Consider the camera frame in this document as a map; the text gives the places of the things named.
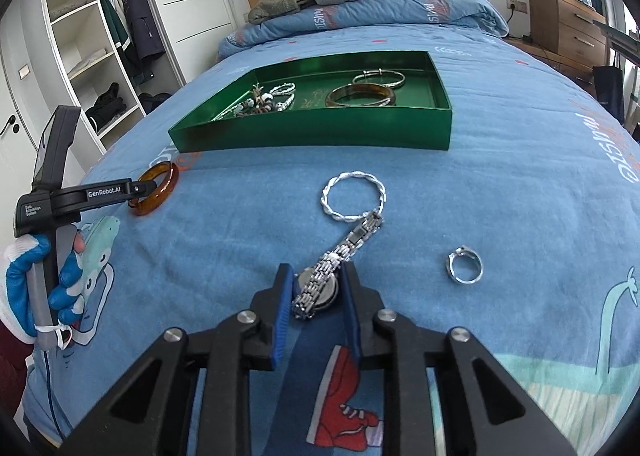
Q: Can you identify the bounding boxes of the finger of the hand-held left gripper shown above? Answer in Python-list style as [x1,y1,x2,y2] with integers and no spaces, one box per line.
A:
[122,177,147,205]

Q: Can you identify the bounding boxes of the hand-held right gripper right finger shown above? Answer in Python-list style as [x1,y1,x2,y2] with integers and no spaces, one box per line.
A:
[341,260,581,456]

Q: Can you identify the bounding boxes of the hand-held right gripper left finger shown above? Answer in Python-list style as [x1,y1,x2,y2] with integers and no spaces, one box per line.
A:
[55,263,296,456]

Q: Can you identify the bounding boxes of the amber bangle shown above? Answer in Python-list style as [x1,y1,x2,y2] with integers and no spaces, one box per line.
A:
[127,162,180,217]

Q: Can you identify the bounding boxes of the silver wristwatch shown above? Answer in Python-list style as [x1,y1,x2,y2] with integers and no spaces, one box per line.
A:
[291,210,385,321]

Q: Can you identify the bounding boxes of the silver chain necklace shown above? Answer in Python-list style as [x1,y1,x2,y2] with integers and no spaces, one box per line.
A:
[212,93,261,121]

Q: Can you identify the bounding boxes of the beaded charm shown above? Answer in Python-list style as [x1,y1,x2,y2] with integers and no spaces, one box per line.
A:
[239,83,276,114]

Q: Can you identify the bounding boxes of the green shallow box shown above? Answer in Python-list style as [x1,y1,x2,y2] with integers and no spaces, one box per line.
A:
[167,52,453,153]

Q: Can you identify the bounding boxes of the silver beaded bracelet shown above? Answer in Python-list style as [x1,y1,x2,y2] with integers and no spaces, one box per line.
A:
[267,82,297,110]

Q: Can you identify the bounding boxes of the brown translucent bangle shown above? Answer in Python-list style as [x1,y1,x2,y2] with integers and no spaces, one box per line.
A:
[325,84,397,108]

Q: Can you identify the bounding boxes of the silver bangle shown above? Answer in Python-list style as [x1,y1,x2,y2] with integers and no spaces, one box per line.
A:
[351,68,406,89]

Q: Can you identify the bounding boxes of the person's left forearm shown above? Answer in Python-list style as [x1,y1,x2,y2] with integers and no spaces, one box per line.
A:
[0,321,36,417]

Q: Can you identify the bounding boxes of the person's left hand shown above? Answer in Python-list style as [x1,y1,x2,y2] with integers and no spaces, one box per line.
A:
[5,231,86,344]

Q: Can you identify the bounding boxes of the black folded clothes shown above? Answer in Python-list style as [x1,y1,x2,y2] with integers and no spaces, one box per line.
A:
[137,92,173,114]

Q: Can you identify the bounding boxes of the folded white clothes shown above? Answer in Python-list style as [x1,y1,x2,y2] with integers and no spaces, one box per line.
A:
[67,50,116,79]

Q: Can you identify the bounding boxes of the green and white hanging jacket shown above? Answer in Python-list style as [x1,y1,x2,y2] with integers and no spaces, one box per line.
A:
[97,0,132,86]

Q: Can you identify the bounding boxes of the dark hanging coat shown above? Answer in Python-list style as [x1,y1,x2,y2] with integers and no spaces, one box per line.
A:
[117,0,166,79]

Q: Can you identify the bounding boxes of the olive jacket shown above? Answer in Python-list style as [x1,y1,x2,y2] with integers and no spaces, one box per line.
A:
[247,0,321,25]

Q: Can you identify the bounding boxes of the folded blue quilt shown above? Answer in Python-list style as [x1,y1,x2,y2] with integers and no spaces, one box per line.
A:
[216,0,510,61]

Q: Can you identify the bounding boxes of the low wooden cabinet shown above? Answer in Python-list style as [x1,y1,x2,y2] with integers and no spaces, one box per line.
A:
[500,36,601,96]

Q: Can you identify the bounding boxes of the dark tote bag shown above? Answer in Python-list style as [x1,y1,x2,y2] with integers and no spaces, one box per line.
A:
[592,64,626,124]

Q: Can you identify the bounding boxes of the wooden drawer cabinet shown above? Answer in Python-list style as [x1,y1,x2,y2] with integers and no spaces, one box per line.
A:
[528,0,613,66]

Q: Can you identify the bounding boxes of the silver ring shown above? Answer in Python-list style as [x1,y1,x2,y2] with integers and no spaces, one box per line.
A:
[445,246,484,284]

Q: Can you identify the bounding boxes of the silver twisted bracelet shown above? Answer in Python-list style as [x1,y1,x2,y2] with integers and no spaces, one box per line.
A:
[320,171,387,223]

